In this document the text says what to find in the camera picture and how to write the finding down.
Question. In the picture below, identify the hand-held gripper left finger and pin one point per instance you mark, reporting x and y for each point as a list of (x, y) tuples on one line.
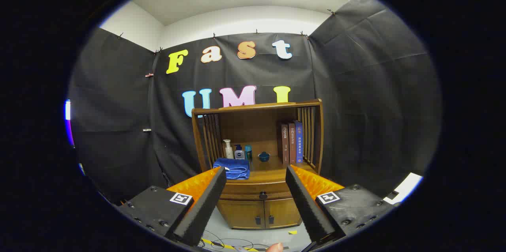
[(205, 204)]

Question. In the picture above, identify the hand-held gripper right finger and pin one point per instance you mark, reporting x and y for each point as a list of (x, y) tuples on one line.
[(306, 204)]

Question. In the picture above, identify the wooden drawer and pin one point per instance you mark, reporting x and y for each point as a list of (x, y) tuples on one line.
[(245, 194)]

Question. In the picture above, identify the wooden cabinet door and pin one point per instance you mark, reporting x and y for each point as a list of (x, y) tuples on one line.
[(241, 214), (282, 212)]

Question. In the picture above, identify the wooden countertop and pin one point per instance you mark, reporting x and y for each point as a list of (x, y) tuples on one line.
[(272, 169)]

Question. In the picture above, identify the wooden cabinet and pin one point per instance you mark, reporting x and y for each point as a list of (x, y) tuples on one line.
[(253, 125)]

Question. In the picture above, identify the yellow floor tape strip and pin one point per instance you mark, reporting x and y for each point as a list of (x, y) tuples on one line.
[(215, 243)]

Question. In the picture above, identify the folded blue towel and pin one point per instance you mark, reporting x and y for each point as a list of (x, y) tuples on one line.
[(233, 167)]

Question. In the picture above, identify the white pump bottle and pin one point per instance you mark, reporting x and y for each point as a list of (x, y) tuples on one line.
[(228, 151)]

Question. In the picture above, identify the blue book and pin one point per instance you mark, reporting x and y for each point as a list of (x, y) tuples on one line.
[(299, 145)]

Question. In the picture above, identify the white bottle with blue cap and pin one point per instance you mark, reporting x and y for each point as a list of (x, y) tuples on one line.
[(239, 154)]

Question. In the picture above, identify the reddish brown book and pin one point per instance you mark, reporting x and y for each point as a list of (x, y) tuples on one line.
[(292, 145)]

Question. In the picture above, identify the dark brown book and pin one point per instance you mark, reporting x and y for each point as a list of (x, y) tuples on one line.
[(284, 145)]

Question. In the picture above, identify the blue lidded teacup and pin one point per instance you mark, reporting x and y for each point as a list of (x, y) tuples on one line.
[(264, 157)]

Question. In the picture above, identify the teal bottle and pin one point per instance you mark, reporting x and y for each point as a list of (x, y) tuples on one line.
[(248, 152)]

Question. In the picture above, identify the white board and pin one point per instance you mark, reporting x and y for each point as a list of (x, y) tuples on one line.
[(405, 187)]

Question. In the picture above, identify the black backdrop cloth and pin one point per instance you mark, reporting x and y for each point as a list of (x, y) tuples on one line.
[(118, 125)]

